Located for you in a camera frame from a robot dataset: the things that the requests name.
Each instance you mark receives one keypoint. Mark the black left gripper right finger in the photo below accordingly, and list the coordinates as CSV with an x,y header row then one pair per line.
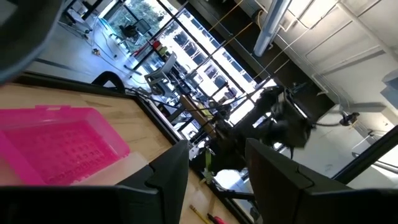
x,y
280,193

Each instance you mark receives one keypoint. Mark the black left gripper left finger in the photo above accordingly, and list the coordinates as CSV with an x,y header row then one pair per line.
x,y
140,202

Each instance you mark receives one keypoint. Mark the yellow pencil green ferrule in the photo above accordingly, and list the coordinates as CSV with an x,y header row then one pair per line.
x,y
199,214

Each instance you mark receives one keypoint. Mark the dark red pen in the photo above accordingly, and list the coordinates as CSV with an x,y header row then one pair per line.
x,y
217,220

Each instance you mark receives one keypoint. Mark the clear supply box pink lid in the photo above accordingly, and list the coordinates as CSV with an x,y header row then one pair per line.
x,y
62,146

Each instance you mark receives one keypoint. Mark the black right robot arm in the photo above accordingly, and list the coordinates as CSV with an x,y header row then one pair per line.
x,y
280,124

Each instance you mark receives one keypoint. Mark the grey office chair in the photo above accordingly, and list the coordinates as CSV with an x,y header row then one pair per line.
x,y
160,74

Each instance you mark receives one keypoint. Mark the white ceiling pipe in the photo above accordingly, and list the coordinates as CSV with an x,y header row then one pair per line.
x,y
270,28

